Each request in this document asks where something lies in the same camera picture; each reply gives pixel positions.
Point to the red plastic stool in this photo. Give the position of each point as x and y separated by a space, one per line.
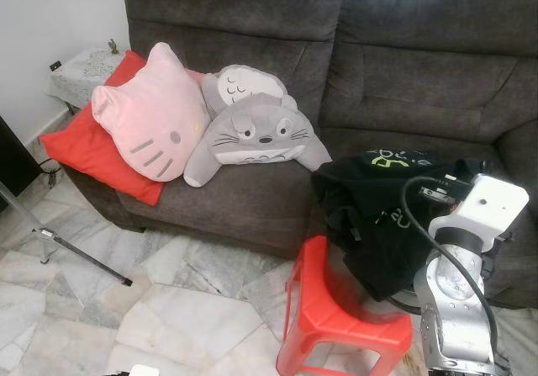
336 325

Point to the black wall plug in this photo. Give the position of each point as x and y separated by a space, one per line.
55 65

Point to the dark grey sofa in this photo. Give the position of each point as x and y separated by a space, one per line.
420 82

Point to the pink cat cushion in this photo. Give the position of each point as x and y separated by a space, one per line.
147 115

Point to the grey Totoro plush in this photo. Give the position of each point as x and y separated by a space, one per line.
261 136

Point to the small brass figurine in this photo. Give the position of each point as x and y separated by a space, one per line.
112 47

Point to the side table lace cloth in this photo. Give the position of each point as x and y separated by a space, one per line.
80 77

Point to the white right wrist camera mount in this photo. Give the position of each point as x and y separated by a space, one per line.
492 203

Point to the red cushion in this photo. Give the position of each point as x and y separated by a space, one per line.
84 153

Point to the black shirt green print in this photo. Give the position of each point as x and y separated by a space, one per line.
378 250

